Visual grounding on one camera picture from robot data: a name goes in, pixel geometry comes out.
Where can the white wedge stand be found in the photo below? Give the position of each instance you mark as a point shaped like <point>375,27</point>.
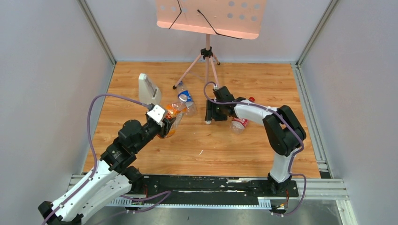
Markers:
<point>148,91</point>

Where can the orange label tea bottle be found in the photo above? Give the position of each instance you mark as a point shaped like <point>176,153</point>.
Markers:
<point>175,113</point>

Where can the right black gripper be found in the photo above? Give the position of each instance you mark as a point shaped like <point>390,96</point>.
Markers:
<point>211,114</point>

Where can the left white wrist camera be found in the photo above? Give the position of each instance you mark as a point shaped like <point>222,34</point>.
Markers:
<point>157,113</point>

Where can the blue label pepsi bottle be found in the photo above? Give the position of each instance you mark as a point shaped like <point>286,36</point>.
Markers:
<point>184,95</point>

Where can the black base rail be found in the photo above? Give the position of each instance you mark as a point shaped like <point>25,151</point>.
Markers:
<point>202,190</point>

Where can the red cap water bottle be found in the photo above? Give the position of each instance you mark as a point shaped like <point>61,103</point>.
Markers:
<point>238,125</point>

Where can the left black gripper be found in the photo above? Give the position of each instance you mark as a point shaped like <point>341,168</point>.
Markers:
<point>167,126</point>

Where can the pink music stand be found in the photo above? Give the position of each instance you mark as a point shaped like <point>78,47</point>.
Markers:
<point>237,19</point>

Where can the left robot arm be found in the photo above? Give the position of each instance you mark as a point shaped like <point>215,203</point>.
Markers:
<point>112,177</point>

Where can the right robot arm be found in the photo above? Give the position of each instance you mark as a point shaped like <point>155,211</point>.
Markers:
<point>284,132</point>

